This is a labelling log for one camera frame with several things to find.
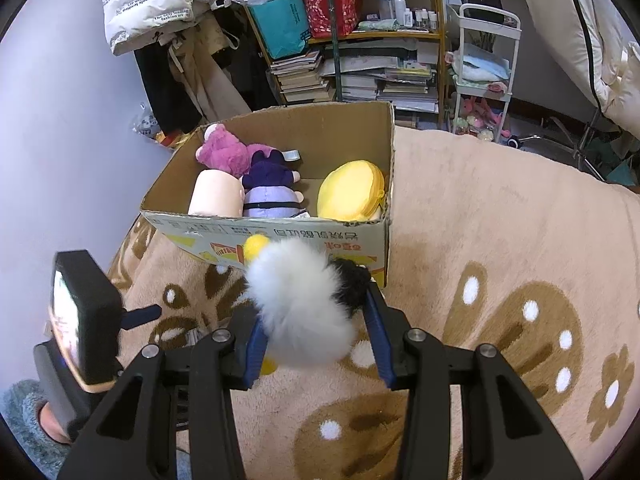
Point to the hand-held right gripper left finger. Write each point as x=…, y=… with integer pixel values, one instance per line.
x=254, y=355

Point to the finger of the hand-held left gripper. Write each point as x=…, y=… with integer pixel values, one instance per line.
x=142, y=316

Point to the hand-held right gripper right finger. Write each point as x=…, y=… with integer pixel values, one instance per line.
x=381, y=345

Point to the white fluffy plush toy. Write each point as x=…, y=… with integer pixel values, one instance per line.
x=300, y=305

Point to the peach plush cushion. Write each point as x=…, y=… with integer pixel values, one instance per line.
x=215, y=192

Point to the yellow round plush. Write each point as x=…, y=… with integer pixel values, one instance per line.
x=350, y=190

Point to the purple plush doll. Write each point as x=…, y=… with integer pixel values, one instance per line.
x=270, y=195

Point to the brown cardboard box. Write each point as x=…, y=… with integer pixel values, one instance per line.
x=330, y=145

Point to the person's left forearm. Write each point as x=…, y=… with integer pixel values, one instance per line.
x=20, y=420

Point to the beige printed blanket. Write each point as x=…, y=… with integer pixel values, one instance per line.
x=475, y=210

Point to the pink plush bear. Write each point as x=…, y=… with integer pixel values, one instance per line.
x=225, y=152

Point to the plastic bag with toys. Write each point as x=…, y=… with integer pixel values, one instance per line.
x=160, y=127

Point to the black hanging coat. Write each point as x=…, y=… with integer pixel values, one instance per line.
x=160, y=90

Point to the beige hanging coat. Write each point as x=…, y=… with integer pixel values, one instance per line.
x=210, y=85

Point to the small black round object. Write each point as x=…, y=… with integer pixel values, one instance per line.
x=513, y=142

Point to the pink plush toy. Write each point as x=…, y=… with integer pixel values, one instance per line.
x=477, y=110

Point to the dark hanging garment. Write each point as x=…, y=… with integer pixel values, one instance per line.
x=245, y=75

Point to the pile of books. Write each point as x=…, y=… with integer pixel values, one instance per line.
x=300, y=80

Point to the green pole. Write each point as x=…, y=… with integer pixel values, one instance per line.
x=336, y=70

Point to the metal light stand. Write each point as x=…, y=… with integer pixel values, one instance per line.
x=585, y=145

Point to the light blue cloth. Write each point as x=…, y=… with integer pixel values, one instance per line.
x=482, y=67

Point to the teal floor object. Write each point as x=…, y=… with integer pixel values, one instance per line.
x=625, y=172

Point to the wooden shelf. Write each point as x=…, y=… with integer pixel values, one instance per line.
x=440, y=40

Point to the white puffer jacket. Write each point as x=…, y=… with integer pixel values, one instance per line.
x=150, y=0

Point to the white trolley cart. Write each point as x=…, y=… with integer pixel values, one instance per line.
x=514, y=50

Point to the teal bag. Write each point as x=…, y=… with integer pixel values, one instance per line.
x=280, y=20

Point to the row of white bottles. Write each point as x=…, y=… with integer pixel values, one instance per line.
x=400, y=7

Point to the red patterned bag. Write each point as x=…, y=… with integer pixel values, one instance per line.
x=345, y=5

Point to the cream pillow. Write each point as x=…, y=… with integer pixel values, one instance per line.
x=631, y=90

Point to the black bag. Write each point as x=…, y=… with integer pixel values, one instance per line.
x=482, y=0

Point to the large white softbox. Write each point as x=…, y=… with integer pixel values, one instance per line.
x=565, y=20

